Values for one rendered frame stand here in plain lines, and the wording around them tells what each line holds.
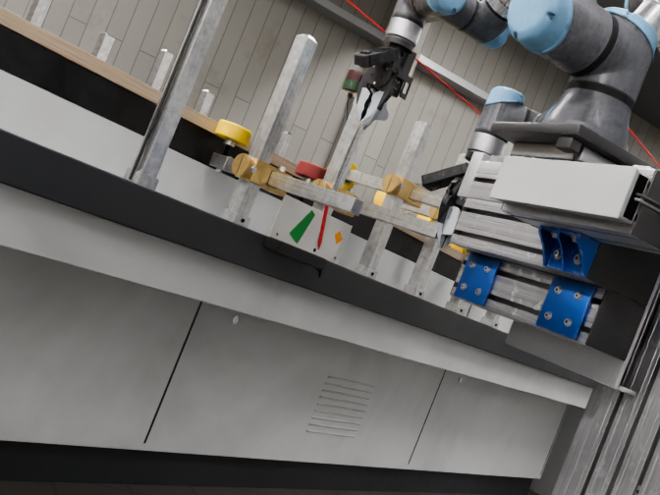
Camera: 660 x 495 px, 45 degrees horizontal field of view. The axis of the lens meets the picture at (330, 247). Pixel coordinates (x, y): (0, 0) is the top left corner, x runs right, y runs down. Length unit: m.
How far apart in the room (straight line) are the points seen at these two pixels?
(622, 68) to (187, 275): 0.91
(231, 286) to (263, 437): 0.71
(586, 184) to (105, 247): 0.87
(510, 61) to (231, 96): 2.82
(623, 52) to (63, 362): 1.26
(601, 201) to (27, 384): 1.22
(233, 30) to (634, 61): 5.50
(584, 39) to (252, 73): 5.53
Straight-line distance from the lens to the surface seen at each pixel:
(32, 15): 2.61
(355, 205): 1.56
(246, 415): 2.27
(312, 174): 1.97
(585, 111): 1.41
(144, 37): 6.55
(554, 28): 1.35
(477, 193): 1.49
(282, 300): 1.89
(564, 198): 1.14
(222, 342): 2.10
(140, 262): 1.60
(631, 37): 1.45
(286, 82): 1.72
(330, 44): 7.07
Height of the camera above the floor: 0.70
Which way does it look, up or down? 1 degrees up
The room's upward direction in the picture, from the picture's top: 22 degrees clockwise
